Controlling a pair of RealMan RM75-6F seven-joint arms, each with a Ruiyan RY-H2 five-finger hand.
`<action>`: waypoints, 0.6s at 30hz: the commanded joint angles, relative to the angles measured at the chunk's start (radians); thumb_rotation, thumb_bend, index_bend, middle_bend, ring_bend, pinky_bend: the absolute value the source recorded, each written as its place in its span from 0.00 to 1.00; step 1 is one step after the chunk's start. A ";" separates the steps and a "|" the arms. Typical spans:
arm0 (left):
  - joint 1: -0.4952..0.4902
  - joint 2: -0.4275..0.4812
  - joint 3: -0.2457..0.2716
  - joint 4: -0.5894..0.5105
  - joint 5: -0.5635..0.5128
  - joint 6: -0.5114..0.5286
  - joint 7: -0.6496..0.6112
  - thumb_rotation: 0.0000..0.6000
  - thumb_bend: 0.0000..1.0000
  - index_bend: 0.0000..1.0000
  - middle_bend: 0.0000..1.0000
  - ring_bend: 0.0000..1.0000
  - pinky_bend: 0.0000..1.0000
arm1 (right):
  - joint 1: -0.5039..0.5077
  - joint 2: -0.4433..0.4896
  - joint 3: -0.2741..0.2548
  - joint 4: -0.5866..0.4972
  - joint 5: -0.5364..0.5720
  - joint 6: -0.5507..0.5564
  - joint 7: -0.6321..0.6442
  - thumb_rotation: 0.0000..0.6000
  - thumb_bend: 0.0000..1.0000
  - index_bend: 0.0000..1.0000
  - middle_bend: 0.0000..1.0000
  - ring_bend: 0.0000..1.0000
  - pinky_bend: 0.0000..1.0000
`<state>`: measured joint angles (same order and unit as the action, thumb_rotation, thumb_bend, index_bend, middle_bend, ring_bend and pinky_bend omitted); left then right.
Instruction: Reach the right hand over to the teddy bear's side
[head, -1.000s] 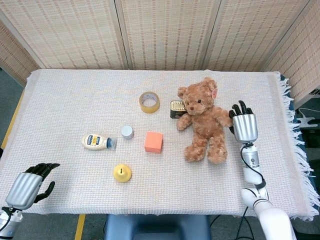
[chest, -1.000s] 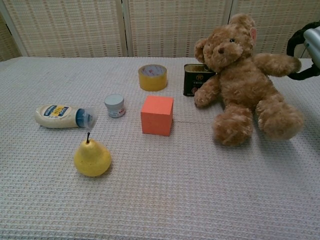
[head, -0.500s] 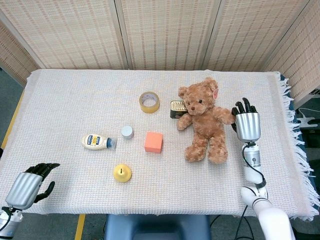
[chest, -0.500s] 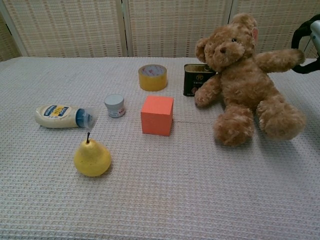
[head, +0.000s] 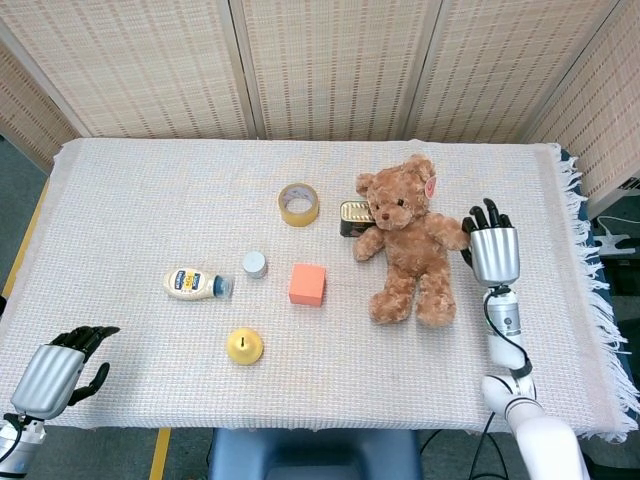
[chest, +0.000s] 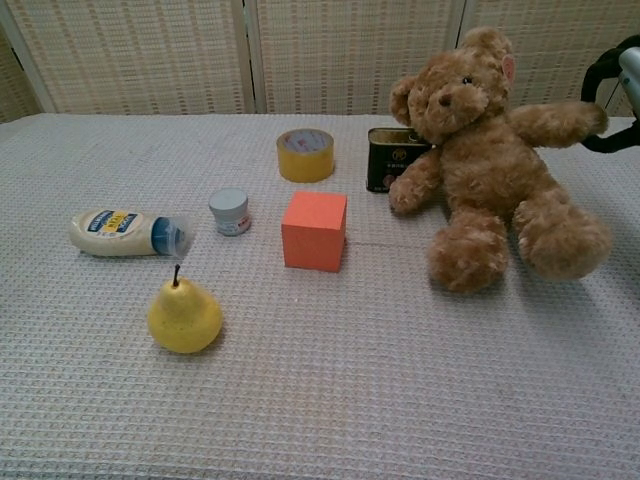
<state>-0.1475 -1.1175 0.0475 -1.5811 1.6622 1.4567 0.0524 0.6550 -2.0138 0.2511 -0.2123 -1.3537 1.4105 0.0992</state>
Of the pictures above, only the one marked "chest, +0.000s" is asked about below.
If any yellow toy pear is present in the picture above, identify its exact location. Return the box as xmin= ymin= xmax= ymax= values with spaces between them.
xmin=146 ymin=263 xmax=224 ymax=355

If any black gold tin can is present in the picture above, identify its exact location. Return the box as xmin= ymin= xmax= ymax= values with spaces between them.
xmin=366 ymin=126 xmax=431 ymax=193

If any brown plush teddy bear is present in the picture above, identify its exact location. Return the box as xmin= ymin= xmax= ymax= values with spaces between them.
xmin=388 ymin=26 xmax=614 ymax=294

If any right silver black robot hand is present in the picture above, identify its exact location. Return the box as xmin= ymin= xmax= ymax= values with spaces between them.
xmin=579 ymin=37 xmax=640 ymax=154

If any woven folding screen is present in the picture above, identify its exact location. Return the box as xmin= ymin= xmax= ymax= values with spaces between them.
xmin=0 ymin=0 xmax=640 ymax=125

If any yellow packing tape roll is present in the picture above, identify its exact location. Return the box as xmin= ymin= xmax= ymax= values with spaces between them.
xmin=276 ymin=128 xmax=335 ymax=183

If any mayonnaise squeeze bottle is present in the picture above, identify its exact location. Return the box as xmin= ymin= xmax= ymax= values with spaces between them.
xmin=69 ymin=208 xmax=194 ymax=261

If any white woven tablecloth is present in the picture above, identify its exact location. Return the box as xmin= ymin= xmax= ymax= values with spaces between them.
xmin=0 ymin=112 xmax=640 ymax=480

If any small white jar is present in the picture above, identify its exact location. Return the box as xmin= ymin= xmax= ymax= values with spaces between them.
xmin=208 ymin=187 xmax=252 ymax=237

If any orange foam cube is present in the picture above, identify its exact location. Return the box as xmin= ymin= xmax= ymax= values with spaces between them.
xmin=280 ymin=191 xmax=348 ymax=273

